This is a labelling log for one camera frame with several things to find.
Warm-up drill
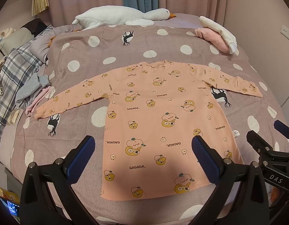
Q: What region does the peach cartoon print shirt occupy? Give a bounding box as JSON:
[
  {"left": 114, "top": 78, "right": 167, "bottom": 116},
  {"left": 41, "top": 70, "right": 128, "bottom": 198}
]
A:
[{"left": 35, "top": 61, "right": 262, "bottom": 201}]

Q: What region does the grey knit garment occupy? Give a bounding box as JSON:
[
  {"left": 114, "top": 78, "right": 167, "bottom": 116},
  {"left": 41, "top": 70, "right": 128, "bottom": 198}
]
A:
[{"left": 15, "top": 73, "right": 51, "bottom": 109}]

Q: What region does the pink folded garment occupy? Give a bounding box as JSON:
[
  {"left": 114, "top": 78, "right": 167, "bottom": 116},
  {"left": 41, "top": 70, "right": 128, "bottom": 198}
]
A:
[{"left": 195, "top": 28, "right": 229, "bottom": 53}]

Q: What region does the light pink small garment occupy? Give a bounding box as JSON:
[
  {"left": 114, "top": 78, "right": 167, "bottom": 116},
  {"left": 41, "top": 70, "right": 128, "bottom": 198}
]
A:
[{"left": 25, "top": 86, "right": 54, "bottom": 116}]

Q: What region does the cream white folded garment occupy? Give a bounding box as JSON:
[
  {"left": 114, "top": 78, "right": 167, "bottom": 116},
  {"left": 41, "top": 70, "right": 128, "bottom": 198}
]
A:
[{"left": 199, "top": 16, "right": 237, "bottom": 54}]

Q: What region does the blue grey plaid cloth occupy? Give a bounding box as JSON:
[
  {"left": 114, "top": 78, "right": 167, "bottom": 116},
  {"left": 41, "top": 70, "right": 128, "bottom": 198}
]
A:
[{"left": 0, "top": 25, "right": 53, "bottom": 140}]

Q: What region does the mauve polka dot blanket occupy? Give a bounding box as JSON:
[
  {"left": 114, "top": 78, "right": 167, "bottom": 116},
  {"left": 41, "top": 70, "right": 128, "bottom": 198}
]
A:
[{"left": 0, "top": 22, "right": 289, "bottom": 224}]

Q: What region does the beige grey pillow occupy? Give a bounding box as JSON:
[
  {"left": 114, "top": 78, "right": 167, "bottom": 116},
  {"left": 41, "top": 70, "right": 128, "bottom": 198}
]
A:
[{"left": 0, "top": 27, "right": 34, "bottom": 56}]

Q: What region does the white goose plush toy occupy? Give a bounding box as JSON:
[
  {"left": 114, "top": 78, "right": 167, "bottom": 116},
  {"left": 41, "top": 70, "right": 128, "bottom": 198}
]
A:
[{"left": 72, "top": 6, "right": 176, "bottom": 29}]

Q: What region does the beige tassel hanging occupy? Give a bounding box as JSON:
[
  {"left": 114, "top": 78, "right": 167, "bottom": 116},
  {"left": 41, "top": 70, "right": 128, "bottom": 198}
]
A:
[{"left": 31, "top": 0, "right": 50, "bottom": 16}]

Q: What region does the white wall power strip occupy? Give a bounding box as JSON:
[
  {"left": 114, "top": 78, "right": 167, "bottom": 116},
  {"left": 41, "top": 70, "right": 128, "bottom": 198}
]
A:
[{"left": 280, "top": 26, "right": 289, "bottom": 40}]

